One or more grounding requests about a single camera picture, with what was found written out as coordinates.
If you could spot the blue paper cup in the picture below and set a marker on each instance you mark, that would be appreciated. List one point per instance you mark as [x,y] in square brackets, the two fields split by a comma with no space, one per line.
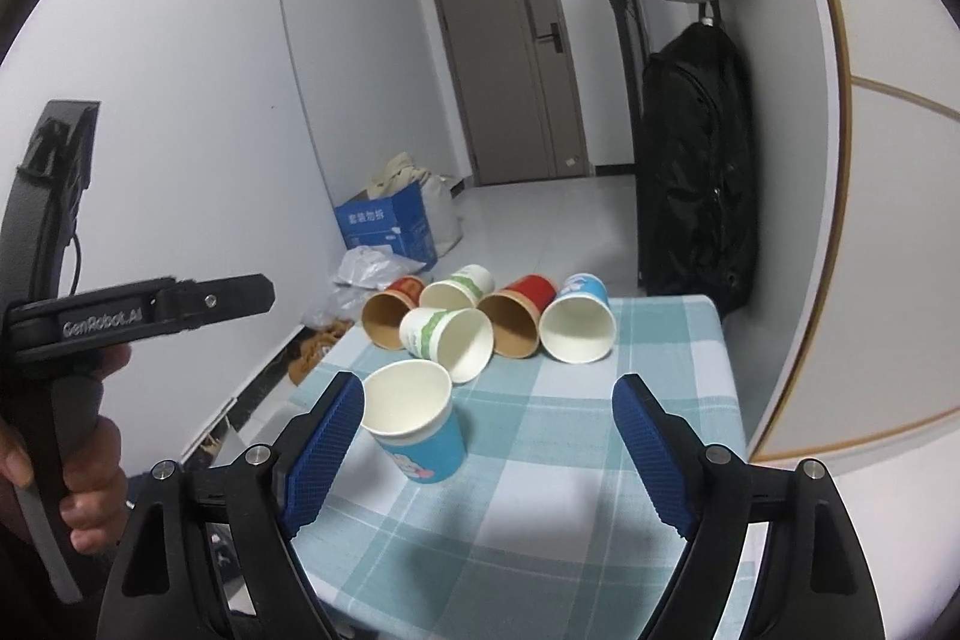
[429,445]
[574,326]

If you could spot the black backpack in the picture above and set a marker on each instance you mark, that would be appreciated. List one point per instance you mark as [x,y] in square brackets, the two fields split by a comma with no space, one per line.
[697,175]

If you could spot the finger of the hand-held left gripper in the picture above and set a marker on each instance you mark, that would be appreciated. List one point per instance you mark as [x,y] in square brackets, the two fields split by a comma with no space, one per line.
[225,296]

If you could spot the white green paper cup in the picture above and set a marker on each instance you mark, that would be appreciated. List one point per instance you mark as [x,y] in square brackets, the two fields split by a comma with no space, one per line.
[466,283]
[459,349]

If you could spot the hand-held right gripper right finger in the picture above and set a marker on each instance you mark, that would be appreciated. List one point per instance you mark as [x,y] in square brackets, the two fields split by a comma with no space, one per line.
[651,452]

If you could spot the clear plastic bag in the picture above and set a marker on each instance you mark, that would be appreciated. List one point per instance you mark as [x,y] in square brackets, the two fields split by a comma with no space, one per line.
[367,272]

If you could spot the orange paper cup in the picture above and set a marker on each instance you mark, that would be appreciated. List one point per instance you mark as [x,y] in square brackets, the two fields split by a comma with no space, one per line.
[386,323]

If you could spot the brown cloth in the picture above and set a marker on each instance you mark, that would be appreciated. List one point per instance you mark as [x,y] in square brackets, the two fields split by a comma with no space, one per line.
[319,347]

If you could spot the person's left hand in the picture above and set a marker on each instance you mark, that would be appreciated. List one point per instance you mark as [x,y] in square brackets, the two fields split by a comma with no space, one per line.
[94,467]

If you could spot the grey door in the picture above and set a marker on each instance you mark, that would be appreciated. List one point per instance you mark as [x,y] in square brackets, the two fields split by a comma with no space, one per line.
[510,85]

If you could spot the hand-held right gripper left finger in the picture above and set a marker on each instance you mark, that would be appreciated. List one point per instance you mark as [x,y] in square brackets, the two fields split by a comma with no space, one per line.
[324,452]

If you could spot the checkered blue tablecloth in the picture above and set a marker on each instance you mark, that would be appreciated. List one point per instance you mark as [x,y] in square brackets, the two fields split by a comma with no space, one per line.
[562,467]

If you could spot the black coat rack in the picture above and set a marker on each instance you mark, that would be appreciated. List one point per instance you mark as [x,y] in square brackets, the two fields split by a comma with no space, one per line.
[628,85]

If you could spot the white wardrobe gold trim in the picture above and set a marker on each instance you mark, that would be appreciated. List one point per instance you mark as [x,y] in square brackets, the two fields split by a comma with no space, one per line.
[889,235]

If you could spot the blue cardboard box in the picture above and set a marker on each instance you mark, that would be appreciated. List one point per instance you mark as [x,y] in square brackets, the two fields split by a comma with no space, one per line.
[390,224]

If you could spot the red paper cup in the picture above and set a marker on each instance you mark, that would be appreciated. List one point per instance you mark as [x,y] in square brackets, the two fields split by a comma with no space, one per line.
[536,292]

